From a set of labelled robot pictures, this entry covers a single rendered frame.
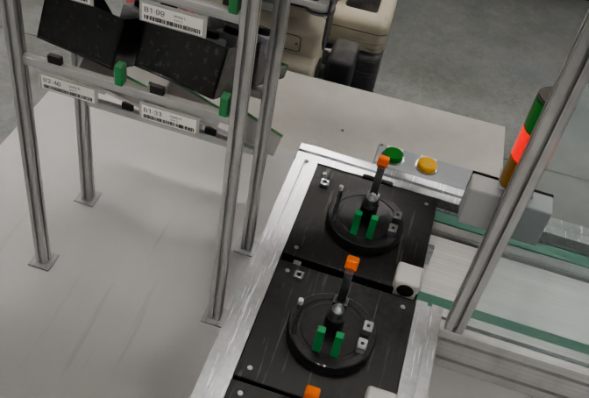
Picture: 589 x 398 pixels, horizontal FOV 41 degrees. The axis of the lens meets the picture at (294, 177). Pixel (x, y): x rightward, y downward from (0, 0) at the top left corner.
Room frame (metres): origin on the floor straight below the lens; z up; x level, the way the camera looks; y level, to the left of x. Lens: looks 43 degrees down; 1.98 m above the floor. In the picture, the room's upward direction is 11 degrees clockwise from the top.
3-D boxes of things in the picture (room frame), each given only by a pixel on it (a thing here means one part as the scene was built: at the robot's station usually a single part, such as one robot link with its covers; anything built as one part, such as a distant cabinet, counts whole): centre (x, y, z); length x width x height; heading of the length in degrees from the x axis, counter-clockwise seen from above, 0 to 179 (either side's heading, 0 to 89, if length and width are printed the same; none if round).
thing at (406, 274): (0.87, -0.22, 0.97); 0.05 x 0.05 x 0.04; 82
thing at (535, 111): (0.84, -0.31, 1.38); 0.05 x 0.05 x 0.05
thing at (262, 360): (0.73, -0.10, 1.01); 0.24 x 0.24 x 0.13; 82
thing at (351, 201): (0.98, -0.14, 0.98); 0.14 x 0.14 x 0.02
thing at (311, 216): (0.98, -0.14, 0.96); 0.24 x 0.24 x 0.02; 82
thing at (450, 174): (1.18, -0.26, 0.93); 0.21 x 0.07 x 0.06; 82
